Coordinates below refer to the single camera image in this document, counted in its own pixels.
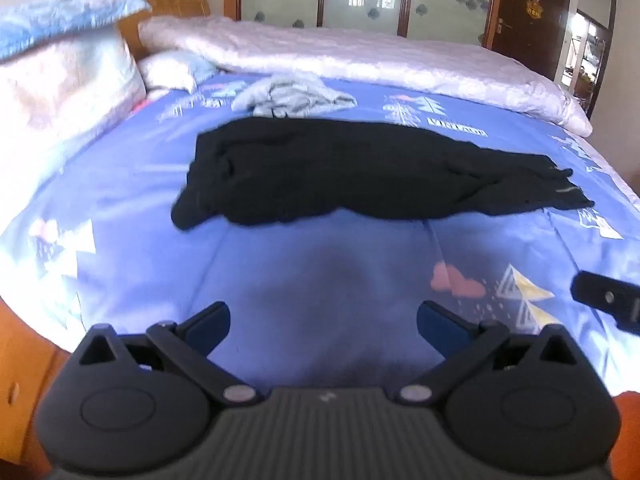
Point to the blue printed bed sheet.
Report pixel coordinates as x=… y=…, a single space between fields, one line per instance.
x=150 y=200

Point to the dark framed mirror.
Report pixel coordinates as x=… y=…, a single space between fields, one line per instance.
x=590 y=55

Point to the grey garment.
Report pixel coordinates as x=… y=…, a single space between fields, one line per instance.
x=292 y=95

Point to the white quilt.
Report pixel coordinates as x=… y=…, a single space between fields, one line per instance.
x=350 y=55

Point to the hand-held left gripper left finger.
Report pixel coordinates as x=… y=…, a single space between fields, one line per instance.
x=206 y=327

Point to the dark brown wooden door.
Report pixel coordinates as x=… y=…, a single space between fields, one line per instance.
x=535 y=45

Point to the gold door ornament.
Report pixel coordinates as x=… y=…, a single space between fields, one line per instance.
x=535 y=7

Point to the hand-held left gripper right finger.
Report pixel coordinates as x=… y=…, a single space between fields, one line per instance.
x=440 y=327

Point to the small white blue pillow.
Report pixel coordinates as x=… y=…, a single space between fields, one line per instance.
x=172 y=70

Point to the blue crinkled pillow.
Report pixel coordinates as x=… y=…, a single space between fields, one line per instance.
x=55 y=15

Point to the wooden bed frame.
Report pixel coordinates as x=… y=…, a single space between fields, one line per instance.
x=25 y=390

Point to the black pants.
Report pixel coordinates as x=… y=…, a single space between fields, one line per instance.
x=350 y=170

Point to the large pale printed pillow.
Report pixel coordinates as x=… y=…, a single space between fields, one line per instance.
x=60 y=95

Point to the wooden headboard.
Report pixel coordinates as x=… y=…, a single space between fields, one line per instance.
x=175 y=2

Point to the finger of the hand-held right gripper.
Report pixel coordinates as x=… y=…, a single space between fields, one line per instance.
x=602 y=294

